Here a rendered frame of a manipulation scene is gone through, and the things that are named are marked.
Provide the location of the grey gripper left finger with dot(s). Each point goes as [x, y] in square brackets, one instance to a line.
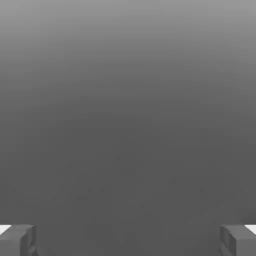
[14, 240]

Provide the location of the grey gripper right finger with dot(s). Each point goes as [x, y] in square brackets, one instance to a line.
[242, 241]

